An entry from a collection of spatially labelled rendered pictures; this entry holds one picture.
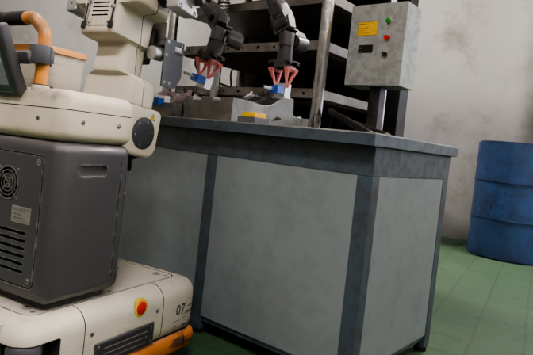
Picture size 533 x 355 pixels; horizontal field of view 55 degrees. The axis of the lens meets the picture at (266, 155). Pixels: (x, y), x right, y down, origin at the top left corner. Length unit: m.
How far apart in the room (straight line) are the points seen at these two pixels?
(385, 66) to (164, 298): 1.54
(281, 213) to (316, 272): 0.22
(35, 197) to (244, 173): 0.76
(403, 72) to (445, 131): 2.98
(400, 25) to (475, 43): 3.05
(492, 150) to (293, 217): 3.08
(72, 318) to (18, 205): 0.30
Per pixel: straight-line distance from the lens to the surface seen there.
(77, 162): 1.33
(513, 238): 4.55
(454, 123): 5.50
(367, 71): 2.61
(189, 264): 2.04
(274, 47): 2.90
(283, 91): 1.93
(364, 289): 1.62
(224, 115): 1.94
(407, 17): 2.59
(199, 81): 2.03
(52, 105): 1.31
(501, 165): 4.54
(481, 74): 5.53
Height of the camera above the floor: 0.74
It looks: 1 degrees down
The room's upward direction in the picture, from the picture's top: 6 degrees clockwise
